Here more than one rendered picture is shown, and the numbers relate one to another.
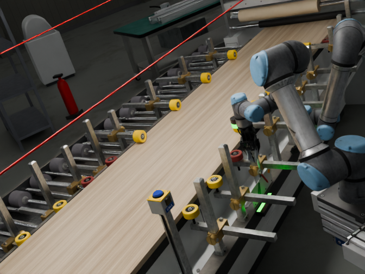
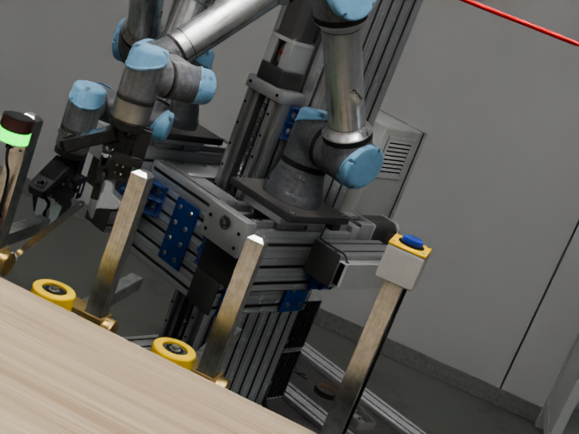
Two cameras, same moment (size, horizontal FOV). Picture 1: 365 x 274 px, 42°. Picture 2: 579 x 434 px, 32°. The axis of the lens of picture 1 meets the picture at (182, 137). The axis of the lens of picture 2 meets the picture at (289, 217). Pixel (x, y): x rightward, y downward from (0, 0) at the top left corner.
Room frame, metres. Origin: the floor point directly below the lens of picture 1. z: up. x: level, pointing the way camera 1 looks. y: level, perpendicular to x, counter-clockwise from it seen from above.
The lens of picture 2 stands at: (2.56, 1.59, 1.67)
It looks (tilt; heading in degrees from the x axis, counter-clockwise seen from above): 16 degrees down; 242
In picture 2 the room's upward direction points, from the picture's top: 21 degrees clockwise
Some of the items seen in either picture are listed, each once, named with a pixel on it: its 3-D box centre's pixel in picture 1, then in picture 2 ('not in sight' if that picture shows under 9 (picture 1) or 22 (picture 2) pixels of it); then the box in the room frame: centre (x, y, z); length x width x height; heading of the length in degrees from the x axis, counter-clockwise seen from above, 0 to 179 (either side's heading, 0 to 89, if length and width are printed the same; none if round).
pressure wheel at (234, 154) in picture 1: (237, 161); not in sight; (2.27, -0.25, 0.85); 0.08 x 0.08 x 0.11
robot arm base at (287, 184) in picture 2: (357, 181); (298, 178); (1.44, -0.57, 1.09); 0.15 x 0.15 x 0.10
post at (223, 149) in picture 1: (233, 186); (105, 283); (1.96, -0.17, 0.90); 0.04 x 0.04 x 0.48; 51
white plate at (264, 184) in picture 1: (262, 186); not in sight; (2.11, -0.32, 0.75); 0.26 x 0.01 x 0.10; 141
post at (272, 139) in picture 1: (271, 131); not in sight; (2.35, -0.48, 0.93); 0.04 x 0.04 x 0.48; 51
